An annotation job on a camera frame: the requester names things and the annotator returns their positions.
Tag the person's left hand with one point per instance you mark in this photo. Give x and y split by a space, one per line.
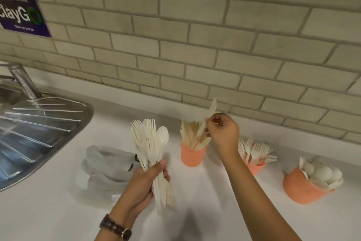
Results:
138 190

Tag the person's right hand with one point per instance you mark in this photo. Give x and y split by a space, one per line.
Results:
225 136

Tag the cream plastic cutlery knife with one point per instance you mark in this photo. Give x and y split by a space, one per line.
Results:
212 108

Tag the translucent black print plastic bag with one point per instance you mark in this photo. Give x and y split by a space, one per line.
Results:
107 170

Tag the bunch of mixed plastic cutlery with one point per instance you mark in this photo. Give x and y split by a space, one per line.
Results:
152 142

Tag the person's left forearm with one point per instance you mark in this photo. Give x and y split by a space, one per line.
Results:
110 233

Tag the person's right forearm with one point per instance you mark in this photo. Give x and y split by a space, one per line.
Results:
253 201

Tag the stainless steel sink drainboard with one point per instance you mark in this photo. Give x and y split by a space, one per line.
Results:
36 136

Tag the chrome faucet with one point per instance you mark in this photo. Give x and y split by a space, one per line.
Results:
24 80

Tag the blue wall sign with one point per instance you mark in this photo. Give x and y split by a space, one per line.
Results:
22 15

